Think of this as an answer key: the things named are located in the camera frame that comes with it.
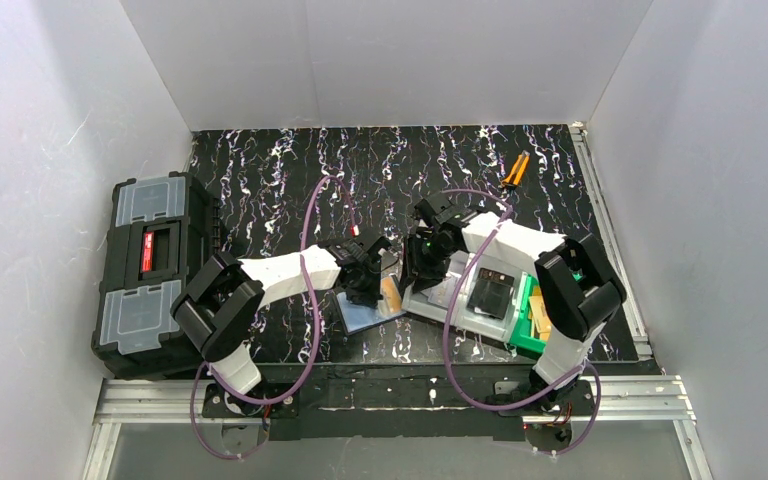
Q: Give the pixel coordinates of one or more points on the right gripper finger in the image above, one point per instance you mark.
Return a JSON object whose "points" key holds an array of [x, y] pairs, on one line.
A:
{"points": [[411, 275], [436, 273]]}

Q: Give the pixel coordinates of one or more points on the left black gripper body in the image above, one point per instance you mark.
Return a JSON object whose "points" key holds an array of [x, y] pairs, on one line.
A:
{"points": [[363, 287]]}

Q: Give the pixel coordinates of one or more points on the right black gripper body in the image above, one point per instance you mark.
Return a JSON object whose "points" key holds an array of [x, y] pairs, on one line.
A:
{"points": [[420, 266]]}

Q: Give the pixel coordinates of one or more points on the gold VIP card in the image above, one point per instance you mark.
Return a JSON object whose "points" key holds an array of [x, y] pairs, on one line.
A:
{"points": [[390, 303]]}

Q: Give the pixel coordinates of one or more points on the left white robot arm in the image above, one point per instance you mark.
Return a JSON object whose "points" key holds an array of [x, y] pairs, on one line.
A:
{"points": [[217, 307]]}

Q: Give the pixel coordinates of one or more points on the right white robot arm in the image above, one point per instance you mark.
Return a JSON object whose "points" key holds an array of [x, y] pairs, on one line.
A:
{"points": [[582, 291]]}

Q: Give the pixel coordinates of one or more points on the black cards in middle bin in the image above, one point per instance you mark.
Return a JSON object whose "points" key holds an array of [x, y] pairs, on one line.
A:
{"points": [[492, 294]]}

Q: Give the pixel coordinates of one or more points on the gold cards in green bin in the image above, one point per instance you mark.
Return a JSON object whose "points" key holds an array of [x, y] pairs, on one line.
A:
{"points": [[541, 326]]}

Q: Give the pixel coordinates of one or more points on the grey bin left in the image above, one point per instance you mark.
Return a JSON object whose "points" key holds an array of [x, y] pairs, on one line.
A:
{"points": [[432, 303]]}

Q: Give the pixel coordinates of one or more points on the grey bin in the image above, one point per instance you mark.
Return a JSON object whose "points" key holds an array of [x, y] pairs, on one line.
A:
{"points": [[466, 319], [432, 303]]}

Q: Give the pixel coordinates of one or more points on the grey bin middle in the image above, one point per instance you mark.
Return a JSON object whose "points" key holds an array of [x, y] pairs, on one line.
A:
{"points": [[466, 319]]}

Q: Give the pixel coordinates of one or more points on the orange black utility knife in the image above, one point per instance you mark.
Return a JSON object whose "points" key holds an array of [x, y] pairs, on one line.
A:
{"points": [[517, 172]]}

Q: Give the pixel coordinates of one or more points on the green bin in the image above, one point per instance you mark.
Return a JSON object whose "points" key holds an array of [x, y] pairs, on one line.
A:
{"points": [[520, 336]]}

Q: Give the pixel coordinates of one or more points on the black tool box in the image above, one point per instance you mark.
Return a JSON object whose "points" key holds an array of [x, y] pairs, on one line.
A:
{"points": [[162, 231]]}

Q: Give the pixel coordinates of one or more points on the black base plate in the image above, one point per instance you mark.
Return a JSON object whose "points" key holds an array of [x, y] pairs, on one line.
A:
{"points": [[388, 401]]}

